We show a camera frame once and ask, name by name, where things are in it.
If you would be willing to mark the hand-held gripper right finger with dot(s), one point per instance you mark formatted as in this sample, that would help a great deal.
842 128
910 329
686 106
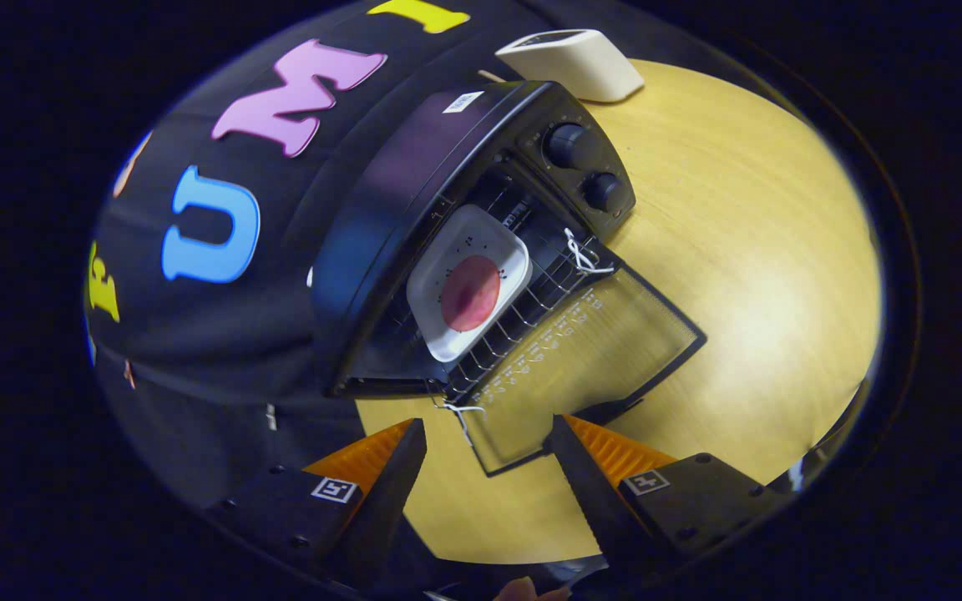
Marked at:
594 501

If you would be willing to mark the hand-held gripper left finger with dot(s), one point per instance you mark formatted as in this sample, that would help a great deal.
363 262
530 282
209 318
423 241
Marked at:
385 501

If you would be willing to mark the round pink ham slice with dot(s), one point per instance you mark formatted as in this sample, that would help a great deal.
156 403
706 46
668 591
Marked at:
471 294

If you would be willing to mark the white square plate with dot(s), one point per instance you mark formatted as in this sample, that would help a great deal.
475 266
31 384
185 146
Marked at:
464 238

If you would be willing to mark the black toaster oven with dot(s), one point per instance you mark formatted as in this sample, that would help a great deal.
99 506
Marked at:
414 167

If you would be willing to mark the white bread toaster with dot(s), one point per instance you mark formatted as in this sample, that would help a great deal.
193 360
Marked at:
581 63

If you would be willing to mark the silver clip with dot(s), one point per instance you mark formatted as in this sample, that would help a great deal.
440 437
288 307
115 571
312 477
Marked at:
271 417

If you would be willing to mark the black backdrop cloth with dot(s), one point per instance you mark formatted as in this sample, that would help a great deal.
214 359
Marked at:
197 334

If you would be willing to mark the red clip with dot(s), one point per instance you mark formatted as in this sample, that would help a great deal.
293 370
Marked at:
129 374

